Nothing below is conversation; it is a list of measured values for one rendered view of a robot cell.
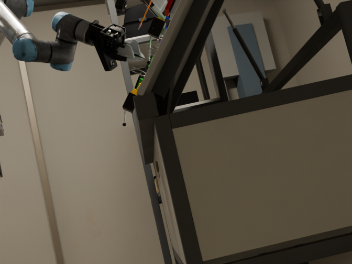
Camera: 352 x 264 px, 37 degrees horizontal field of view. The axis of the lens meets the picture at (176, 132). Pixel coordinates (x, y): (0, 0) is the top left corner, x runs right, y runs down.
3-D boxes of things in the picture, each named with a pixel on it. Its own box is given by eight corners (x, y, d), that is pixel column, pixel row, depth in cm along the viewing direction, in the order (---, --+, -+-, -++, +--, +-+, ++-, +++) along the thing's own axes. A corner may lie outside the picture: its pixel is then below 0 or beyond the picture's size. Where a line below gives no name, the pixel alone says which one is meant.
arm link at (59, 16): (62, 33, 188) (67, 10, 186) (86, 43, 184) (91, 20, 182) (47, 33, 181) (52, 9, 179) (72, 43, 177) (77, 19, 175)
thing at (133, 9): (123, 41, 272) (116, 6, 275) (124, 55, 295) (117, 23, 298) (180, 30, 275) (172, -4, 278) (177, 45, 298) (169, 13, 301)
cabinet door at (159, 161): (184, 271, 133) (151, 121, 139) (175, 255, 187) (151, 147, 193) (194, 268, 133) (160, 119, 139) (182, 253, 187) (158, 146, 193)
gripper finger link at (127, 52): (138, 51, 166) (114, 41, 169) (138, 66, 170) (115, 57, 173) (144, 46, 168) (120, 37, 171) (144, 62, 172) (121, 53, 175)
